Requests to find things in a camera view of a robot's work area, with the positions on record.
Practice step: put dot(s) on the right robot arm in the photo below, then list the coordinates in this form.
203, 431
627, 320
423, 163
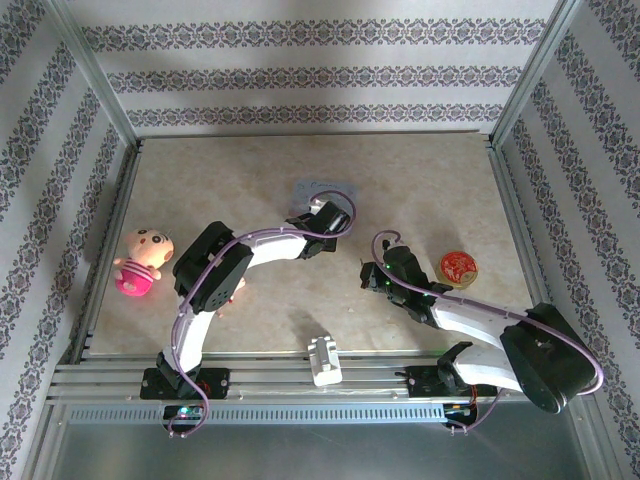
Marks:
470, 320

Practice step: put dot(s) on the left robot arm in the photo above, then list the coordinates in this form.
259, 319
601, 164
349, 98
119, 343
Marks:
275, 250

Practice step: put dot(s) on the red and gold round tin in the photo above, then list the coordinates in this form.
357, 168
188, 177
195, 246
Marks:
456, 269

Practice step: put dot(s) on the white mounting block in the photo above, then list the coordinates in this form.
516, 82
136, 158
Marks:
324, 362

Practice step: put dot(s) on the pink wooden toy piece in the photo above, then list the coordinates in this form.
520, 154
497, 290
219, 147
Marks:
239, 290

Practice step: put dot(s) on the right controller board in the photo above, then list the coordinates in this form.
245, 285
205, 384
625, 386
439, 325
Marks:
459, 411

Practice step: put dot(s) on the controller board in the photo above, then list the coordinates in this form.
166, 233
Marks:
459, 411
185, 411

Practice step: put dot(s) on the aluminium front rails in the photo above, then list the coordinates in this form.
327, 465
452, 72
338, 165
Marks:
280, 377

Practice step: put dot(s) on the grey metal shelf panel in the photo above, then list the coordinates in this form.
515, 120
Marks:
320, 452

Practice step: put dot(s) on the pink plush doll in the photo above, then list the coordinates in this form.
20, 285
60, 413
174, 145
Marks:
135, 280

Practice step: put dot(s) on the left controller board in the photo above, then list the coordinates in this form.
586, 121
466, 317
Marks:
185, 411

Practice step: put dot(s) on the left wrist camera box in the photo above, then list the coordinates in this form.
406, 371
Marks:
332, 215

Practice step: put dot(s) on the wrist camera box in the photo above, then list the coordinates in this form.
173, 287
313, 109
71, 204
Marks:
400, 262
332, 215

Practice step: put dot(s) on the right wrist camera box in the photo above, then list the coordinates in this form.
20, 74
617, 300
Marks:
400, 262

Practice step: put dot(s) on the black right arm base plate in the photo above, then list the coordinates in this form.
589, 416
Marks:
420, 382

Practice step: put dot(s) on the aluminium side rail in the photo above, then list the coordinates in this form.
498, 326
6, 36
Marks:
520, 240
107, 250

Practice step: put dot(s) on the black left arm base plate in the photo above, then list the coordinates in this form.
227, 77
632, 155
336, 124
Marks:
220, 382

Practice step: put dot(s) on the aluminium frame corner post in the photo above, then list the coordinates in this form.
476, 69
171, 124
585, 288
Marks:
92, 70
530, 70

